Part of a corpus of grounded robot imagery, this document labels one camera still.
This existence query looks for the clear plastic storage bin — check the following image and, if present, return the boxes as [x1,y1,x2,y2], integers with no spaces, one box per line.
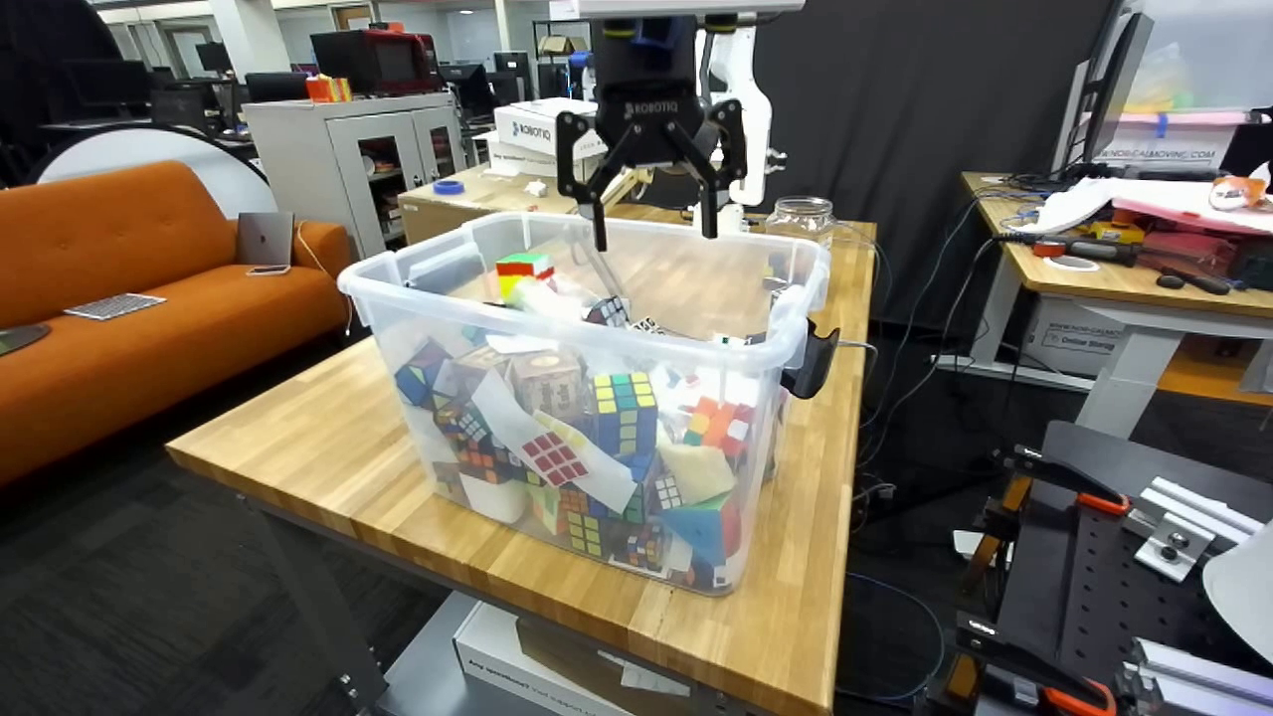
[338,212,832,593]

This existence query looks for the white cabinet with glass doors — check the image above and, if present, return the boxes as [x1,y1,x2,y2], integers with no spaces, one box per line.
[244,93,466,259]

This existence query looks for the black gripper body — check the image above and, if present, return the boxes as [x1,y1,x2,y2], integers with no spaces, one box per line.
[551,15,746,186]

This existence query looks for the white side desk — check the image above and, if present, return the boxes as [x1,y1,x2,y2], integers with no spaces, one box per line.
[957,171,1273,436]

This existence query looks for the black bin latch handle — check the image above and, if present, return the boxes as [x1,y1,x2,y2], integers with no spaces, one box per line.
[778,329,839,399]

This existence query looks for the clear plastic jar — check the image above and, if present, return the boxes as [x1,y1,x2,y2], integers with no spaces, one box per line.
[758,194,832,241]

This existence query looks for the white cardboard box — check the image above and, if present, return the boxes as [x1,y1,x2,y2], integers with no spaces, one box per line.
[484,96,591,175]

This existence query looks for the orange sofa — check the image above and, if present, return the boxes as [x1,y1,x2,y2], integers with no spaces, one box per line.
[0,159,355,485]

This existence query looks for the computer monitor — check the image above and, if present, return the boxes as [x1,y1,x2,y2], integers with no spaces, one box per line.
[1050,0,1152,184]

